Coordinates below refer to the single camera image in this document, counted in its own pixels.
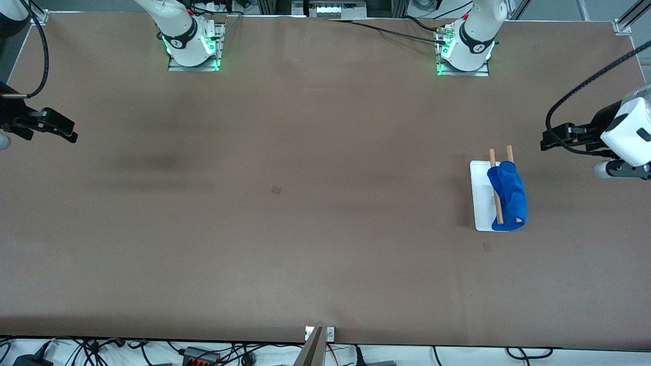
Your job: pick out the aluminium corner strut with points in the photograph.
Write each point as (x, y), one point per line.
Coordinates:
(623, 25)
(40, 18)

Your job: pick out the white power strip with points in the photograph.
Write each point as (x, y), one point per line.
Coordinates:
(330, 9)

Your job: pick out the brown wooden post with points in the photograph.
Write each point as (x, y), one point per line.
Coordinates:
(313, 351)

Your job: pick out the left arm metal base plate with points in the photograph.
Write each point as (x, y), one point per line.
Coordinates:
(483, 72)

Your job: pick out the black orange power adapter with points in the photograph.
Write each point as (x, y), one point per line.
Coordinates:
(201, 358)

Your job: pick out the white rack with wooden bars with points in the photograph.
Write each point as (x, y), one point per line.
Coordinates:
(480, 193)

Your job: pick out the blue microfibre towel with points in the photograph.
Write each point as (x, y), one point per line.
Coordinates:
(511, 195)

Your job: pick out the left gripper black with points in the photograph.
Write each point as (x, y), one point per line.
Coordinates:
(599, 123)

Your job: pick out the small metal bracket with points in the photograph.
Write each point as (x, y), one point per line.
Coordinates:
(330, 334)

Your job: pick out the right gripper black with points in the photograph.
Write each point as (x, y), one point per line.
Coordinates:
(11, 116)

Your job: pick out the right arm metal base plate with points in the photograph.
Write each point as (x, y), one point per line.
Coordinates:
(219, 51)

